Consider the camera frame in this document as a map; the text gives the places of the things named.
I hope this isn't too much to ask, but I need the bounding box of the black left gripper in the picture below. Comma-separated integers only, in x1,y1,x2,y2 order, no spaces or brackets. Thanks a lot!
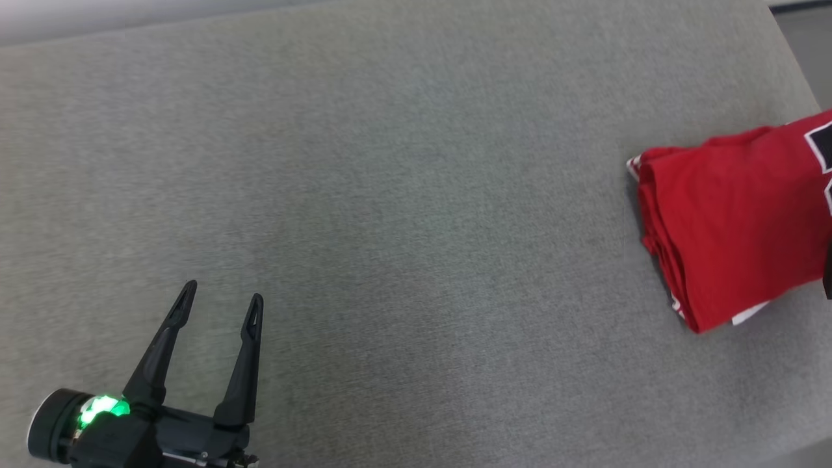
68,281,264,468

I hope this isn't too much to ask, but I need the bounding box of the red jersey with white sleeves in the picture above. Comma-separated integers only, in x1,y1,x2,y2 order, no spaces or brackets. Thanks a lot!
626,109,832,334

